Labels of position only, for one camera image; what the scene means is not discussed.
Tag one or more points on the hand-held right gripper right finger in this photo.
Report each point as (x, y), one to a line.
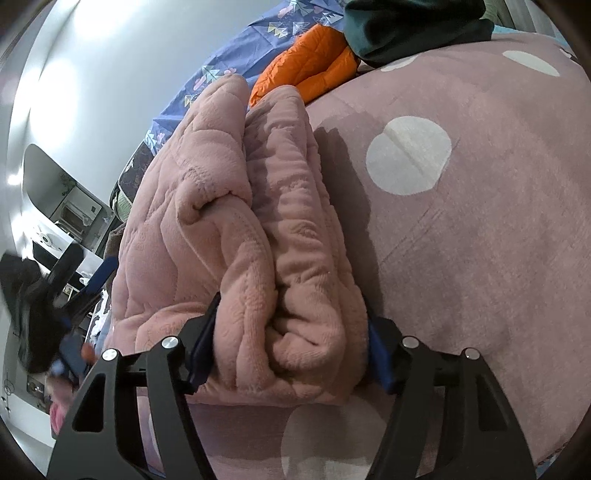
(381, 357)

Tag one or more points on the white shelf cabinet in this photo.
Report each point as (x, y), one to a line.
(78, 212)

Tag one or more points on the light green cloth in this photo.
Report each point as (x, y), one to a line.
(122, 203)

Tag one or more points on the blue printed bedsheet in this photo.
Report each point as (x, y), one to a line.
(277, 32)

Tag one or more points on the grey pleated curtain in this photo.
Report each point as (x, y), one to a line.
(496, 9)

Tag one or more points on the person's left forearm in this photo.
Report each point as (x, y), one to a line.
(59, 406)

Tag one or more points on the orange puffer jacket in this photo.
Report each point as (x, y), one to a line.
(309, 55)

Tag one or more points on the pink fleece garment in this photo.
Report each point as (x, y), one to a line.
(277, 277)

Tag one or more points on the dark green garment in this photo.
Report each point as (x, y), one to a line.
(406, 32)

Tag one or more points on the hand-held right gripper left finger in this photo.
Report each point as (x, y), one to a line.
(203, 344)

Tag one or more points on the pink polka dot blanket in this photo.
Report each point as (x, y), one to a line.
(485, 254)

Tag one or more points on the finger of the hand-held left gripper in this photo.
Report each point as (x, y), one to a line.
(67, 267)
(99, 279)

